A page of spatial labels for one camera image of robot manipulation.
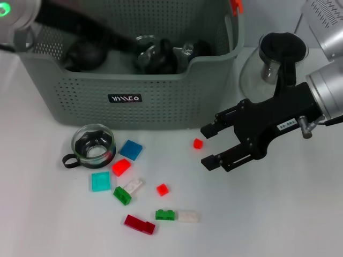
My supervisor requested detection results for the dark red long brick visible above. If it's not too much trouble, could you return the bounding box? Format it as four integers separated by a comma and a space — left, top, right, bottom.
124, 214, 156, 236

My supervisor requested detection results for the black clay teapot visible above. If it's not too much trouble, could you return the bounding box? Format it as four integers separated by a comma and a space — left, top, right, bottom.
65, 39, 108, 72

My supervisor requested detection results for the orange bin handle clip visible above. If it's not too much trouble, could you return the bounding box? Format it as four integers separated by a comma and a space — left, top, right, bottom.
230, 0, 244, 17

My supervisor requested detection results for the green two-stud brick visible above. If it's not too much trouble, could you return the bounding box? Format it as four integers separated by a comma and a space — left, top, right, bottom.
155, 209, 178, 222

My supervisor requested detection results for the green building brick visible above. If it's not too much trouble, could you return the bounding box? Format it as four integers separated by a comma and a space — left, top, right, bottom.
113, 186, 133, 207

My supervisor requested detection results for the glass pitcher with black handle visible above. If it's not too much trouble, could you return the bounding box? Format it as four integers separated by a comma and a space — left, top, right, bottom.
240, 31, 310, 104

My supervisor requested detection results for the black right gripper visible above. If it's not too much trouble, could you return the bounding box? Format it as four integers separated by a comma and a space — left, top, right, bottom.
199, 81, 325, 173

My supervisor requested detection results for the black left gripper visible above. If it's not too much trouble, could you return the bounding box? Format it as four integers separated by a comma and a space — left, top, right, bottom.
36, 4, 135, 52

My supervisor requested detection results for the white two-stud plate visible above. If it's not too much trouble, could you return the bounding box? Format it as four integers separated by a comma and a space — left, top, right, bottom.
123, 177, 146, 195
177, 210, 201, 223

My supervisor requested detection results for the glass teacup with black sleeve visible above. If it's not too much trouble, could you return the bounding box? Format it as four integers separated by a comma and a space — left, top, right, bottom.
62, 123, 117, 170
156, 39, 179, 75
135, 34, 167, 73
181, 39, 212, 65

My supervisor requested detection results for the grey-green perforated storage bin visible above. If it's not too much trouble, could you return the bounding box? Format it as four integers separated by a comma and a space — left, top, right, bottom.
12, 0, 245, 131

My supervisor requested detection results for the blue flat building brick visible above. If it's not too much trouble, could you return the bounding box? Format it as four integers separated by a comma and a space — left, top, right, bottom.
119, 139, 144, 161

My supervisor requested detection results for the red sloped building brick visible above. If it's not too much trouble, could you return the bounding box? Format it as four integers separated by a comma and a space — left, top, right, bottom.
111, 158, 132, 177

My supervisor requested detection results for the teal flat building brick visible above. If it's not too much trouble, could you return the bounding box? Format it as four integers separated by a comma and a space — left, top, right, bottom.
91, 171, 112, 193

